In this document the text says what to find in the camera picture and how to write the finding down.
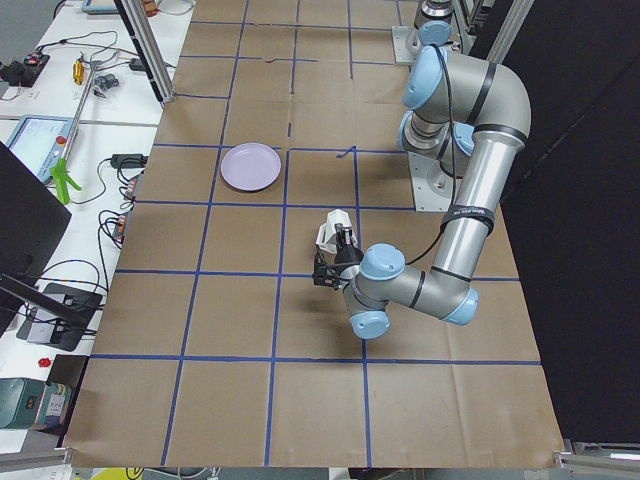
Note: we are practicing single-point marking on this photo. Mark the yellow tool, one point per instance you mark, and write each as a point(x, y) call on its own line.
point(78, 71)

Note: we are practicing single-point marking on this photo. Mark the white faceted cup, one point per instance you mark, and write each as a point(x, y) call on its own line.
point(328, 232)

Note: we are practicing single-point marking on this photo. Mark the green reacher grabber stick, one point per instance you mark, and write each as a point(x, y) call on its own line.
point(59, 171)

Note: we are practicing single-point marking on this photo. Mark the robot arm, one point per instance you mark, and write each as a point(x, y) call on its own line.
point(432, 22)
point(447, 88)

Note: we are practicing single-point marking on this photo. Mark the black monitor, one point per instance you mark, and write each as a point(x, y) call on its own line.
point(33, 221)

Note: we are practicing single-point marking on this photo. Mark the lavender plate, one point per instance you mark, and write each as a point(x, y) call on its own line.
point(250, 167)

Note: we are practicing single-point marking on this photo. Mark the teach pendant tablet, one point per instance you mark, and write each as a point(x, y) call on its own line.
point(38, 142)

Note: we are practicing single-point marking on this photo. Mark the aluminium frame post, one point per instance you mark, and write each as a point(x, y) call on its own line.
point(140, 32)

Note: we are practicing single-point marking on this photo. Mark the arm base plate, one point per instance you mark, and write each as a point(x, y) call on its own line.
point(432, 188)
point(406, 44)

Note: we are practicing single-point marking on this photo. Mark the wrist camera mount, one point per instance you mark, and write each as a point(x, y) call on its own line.
point(325, 274)

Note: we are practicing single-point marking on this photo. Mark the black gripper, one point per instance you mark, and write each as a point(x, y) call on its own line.
point(346, 255)

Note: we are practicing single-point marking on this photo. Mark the black power adapter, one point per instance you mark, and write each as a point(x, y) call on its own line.
point(128, 161)

